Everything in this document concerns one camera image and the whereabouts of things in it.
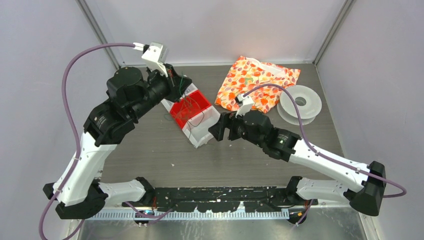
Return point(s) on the floral orange cloth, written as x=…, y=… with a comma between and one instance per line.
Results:
x=246, y=74

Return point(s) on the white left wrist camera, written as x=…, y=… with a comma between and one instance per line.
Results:
x=154, y=56

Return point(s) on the white and red bin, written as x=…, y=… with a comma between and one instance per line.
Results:
x=193, y=114

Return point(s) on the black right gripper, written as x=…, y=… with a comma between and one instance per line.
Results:
x=227, y=120

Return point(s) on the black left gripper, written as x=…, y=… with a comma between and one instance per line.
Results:
x=172, y=82

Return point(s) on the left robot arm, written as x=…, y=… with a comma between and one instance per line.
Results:
x=130, y=97

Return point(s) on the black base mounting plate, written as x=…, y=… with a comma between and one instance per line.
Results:
x=254, y=199

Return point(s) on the white slotted cable duct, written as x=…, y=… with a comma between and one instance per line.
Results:
x=127, y=214

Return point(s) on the white perforated spool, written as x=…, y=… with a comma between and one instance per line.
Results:
x=308, y=102

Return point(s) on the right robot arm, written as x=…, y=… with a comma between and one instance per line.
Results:
x=355, y=183

